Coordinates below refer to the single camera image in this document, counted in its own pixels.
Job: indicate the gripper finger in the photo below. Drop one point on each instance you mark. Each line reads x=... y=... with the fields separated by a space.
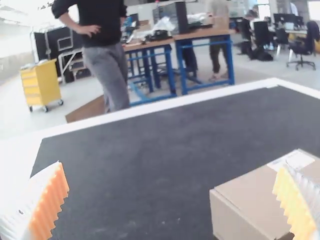
x=300 y=207
x=30 y=212

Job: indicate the cardboard box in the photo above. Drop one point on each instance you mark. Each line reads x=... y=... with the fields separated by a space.
x=245 y=195

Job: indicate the brown cardboard sheet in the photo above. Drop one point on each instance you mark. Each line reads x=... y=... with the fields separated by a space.
x=85 y=111

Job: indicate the black mat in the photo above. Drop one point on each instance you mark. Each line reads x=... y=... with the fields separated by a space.
x=150 y=162

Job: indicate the yellow wheeled cart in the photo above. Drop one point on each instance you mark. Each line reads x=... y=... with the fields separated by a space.
x=42 y=82

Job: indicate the black backpack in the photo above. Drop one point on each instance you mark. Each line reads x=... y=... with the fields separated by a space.
x=260 y=53

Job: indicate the black office chair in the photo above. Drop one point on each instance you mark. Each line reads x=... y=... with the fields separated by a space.
x=261 y=30
x=302 y=47

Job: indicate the black flight case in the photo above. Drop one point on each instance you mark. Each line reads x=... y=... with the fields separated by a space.
x=52 y=40

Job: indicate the person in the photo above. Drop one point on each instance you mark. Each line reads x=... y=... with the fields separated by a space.
x=247 y=25
x=105 y=25
x=217 y=15

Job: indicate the black computer tower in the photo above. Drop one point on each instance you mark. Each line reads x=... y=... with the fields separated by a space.
x=182 y=17

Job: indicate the blue frame workbench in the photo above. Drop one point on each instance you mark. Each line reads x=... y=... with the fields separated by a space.
x=202 y=35
x=150 y=43

